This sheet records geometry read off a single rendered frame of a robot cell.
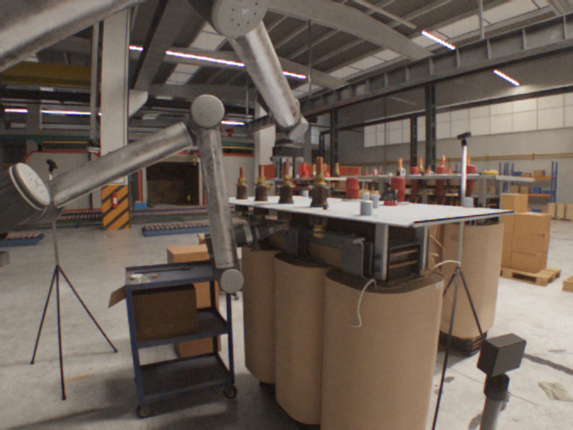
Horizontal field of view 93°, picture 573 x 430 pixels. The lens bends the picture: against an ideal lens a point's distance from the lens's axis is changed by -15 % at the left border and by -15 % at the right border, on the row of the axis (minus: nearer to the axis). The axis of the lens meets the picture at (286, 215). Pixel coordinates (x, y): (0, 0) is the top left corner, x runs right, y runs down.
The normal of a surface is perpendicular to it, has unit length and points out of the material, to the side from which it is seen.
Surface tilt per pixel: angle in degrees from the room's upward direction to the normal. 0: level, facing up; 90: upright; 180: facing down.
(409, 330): 90
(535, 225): 90
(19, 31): 122
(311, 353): 90
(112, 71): 90
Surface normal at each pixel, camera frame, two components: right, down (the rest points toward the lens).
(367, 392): -0.46, 0.08
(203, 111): 0.33, -0.01
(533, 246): -0.86, 0.05
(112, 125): 0.52, 0.08
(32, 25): 0.57, 0.58
